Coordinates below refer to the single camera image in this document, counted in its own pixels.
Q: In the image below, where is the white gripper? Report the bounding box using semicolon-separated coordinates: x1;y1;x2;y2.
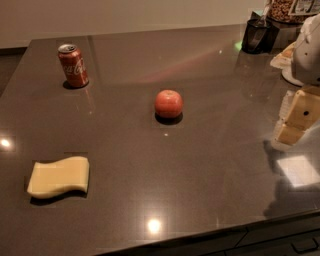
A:
274;14;320;146

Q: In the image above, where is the red apple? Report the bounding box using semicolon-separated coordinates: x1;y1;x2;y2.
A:
154;90;183;119

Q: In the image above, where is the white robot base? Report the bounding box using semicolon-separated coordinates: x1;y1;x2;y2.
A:
282;67;303;87

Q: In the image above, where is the yellow wavy sponge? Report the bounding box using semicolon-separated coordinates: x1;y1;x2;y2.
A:
27;156;90;199

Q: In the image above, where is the snack packet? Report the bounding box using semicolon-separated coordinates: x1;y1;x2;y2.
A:
270;43;295;69

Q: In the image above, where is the black container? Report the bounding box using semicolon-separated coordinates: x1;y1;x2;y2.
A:
241;13;279;54

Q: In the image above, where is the jar of nuts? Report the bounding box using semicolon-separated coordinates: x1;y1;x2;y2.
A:
268;0;320;24

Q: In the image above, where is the red cola can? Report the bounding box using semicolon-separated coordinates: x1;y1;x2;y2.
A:
58;44;89;88

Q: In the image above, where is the black drawer handle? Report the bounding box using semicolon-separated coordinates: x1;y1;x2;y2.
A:
291;238;320;254

